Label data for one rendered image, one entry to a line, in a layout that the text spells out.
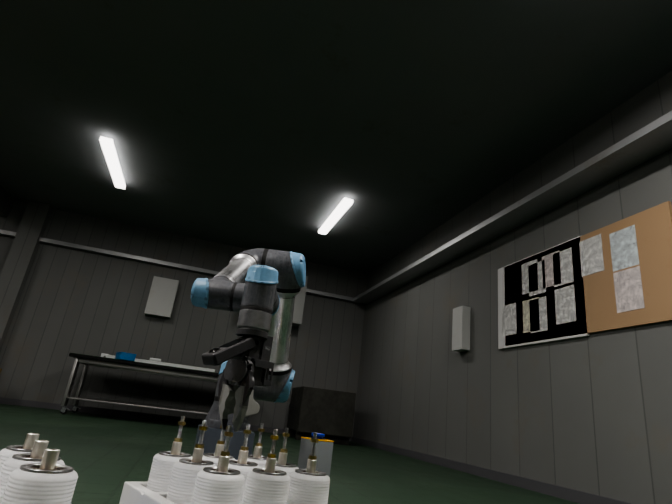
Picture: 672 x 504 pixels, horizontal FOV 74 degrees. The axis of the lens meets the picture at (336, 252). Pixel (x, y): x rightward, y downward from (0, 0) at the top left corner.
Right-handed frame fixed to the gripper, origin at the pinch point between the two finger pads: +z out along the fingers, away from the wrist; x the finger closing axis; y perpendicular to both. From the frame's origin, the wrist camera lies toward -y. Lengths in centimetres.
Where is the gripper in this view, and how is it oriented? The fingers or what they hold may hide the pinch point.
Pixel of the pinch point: (228, 423)
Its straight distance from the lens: 103.9
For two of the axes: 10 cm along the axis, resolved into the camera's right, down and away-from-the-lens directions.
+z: -1.2, 9.3, -3.4
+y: 6.1, 3.3, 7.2
